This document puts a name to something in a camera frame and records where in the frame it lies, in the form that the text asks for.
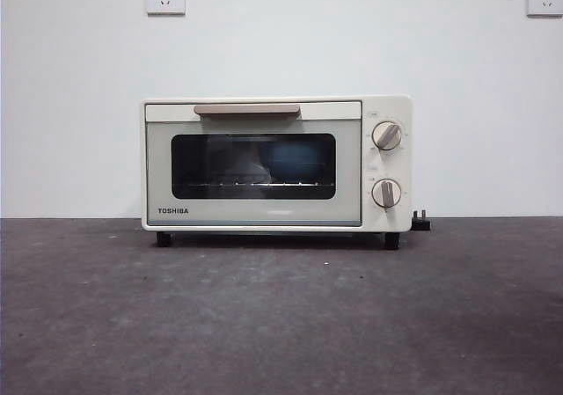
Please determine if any blue ribbed bowl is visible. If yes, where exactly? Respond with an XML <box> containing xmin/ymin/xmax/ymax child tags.
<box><xmin>263</xmin><ymin>143</ymin><xmax>313</xmax><ymax>180</ymax></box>

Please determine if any round oven knob upright pointer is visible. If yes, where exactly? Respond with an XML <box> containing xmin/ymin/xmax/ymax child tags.
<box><xmin>371</xmin><ymin>178</ymin><xmax>402</xmax><ymax>210</ymax></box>

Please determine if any white Toshiba toaster oven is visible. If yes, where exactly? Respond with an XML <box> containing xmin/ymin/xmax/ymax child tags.
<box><xmin>140</xmin><ymin>94</ymin><xmax>414</xmax><ymax>251</ymax></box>

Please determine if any round oven knob slanted pointer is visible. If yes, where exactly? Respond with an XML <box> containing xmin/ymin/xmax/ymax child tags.
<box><xmin>371</xmin><ymin>121</ymin><xmax>404</xmax><ymax>152</ymax></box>

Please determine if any glass oven door beige handle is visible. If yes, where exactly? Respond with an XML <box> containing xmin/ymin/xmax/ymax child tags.
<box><xmin>143</xmin><ymin>99</ymin><xmax>363</xmax><ymax>228</ymax></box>

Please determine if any metal wire oven rack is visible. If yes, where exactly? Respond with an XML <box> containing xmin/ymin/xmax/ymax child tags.
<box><xmin>186</xmin><ymin>179</ymin><xmax>331</xmax><ymax>189</ymax></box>

